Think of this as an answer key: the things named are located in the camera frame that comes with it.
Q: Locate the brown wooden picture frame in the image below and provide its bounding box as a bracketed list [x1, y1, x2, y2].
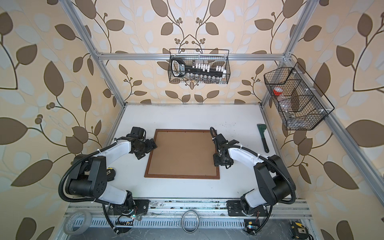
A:
[144, 128, 221, 180]

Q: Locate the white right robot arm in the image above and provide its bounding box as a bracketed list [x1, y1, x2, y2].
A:
[211, 129, 297, 216]

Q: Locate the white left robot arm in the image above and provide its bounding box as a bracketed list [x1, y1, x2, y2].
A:
[58, 127, 157, 216]

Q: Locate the yellow black tape measure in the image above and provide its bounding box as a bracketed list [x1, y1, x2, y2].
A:
[106, 168, 116, 182]
[290, 222, 310, 240]

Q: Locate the red capped clear container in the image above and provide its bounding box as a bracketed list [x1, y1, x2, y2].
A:
[273, 87, 284, 97]

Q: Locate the black socket set holder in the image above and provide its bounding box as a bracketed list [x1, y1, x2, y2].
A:
[168, 58, 228, 79]

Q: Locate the yellow black tape measure right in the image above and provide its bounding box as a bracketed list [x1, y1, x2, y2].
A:
[290, 222, 310, 240]

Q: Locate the clear tape roll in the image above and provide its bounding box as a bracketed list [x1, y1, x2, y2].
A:
[63, 210, 93, 236]

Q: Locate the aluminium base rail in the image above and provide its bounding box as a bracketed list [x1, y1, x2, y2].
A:
[63, 198, 313, 230]

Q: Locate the metal ring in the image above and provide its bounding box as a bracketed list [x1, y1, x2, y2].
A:
[180, 209, 201, 234]

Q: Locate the black wire basket back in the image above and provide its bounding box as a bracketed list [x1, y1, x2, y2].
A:
[168, 48, 231, 85]

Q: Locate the black wire basket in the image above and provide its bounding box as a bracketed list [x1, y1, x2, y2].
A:
[168, 48, 231, 85]
[264, 63, 335, 131]

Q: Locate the black wire basket right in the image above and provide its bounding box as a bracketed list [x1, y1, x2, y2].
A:
[264, 63, 335, 131]

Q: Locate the aluminium cage frame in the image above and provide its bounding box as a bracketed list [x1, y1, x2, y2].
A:
[60, 1, 384, 204]

